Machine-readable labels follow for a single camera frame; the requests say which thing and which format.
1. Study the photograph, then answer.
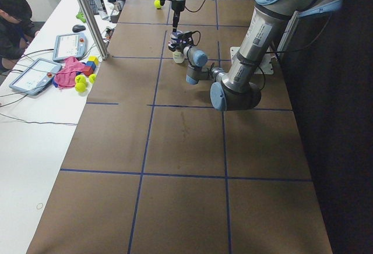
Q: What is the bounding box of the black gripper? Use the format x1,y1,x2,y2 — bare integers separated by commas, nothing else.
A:
175,35,193,53
171,0,185,33

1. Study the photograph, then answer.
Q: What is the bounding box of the white blue tennis ball can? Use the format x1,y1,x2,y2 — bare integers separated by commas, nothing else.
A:
169,30,185,64

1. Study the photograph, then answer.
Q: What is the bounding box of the yellow tennis ball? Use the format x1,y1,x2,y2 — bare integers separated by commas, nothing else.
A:
154,0,162,9

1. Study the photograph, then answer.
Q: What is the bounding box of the yellow ball on side table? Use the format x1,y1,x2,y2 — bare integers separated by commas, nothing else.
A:
75,82,87,93

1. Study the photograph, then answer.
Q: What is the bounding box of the yellow cube block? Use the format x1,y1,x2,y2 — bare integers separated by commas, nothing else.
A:
87,56,100,67

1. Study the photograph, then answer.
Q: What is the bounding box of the green toy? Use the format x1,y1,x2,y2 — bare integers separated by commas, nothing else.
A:
76,11,86,23

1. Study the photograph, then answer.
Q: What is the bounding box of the red blue block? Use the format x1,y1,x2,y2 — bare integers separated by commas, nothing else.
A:
82,61,96,77

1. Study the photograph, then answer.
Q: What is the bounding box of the black computer mouse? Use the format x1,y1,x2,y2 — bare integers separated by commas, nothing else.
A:
72,24,86,33

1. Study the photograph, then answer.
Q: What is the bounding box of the teach pendant upper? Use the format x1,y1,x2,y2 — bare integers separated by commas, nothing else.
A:
52,33,87,62

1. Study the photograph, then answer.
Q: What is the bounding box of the teach pendant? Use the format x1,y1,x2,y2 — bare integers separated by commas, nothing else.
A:
52,33,87,62
9,58,62,96

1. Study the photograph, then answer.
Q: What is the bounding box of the pink cloth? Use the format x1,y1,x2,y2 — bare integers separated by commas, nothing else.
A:
54,57,85,89

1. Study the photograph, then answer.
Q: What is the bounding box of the teach pendant lower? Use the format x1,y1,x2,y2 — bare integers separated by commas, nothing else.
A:
9,58,62,96

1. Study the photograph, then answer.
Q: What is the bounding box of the seated person dark hair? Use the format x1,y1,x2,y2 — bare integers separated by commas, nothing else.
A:
1,0,39,73

